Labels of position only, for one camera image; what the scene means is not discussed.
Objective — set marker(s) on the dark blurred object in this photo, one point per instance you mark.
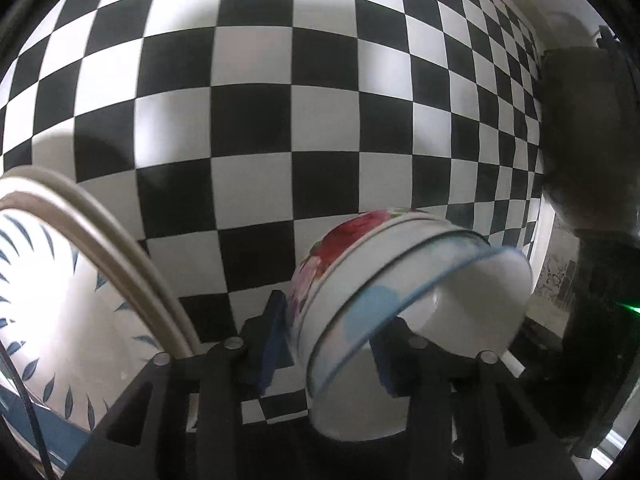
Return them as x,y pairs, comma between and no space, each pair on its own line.
580,135

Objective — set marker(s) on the blue leaf pattern plate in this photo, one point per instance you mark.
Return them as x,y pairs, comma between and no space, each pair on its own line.
60,320

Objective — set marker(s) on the black white checkered tablecloth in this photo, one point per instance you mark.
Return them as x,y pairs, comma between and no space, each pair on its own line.
250,125

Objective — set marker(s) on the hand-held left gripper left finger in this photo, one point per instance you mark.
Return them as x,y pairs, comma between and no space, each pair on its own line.
270,347

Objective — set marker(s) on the white bowl with dark rim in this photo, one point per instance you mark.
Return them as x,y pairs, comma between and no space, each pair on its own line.
360,410

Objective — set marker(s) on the colourful flower print bowl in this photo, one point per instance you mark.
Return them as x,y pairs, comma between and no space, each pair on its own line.
312,280

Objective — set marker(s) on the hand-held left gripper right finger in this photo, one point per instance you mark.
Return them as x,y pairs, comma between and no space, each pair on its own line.
389,372

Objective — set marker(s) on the plain white bowl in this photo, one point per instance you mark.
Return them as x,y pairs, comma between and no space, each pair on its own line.
475,300

